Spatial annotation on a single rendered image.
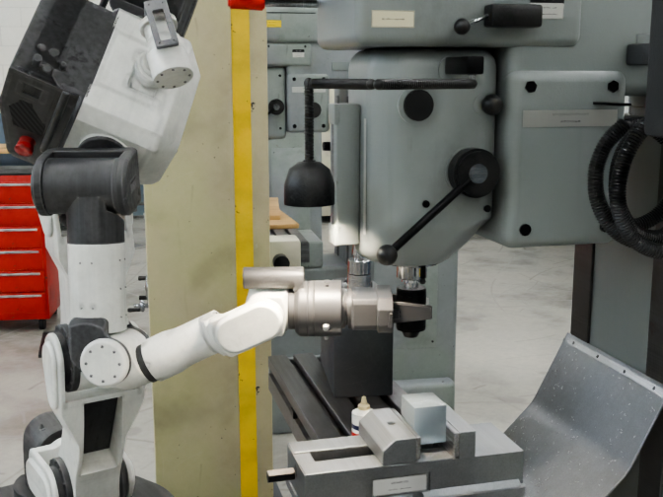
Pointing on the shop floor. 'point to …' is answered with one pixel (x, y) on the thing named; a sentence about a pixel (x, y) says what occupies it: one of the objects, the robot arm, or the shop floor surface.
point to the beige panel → (214, 263)
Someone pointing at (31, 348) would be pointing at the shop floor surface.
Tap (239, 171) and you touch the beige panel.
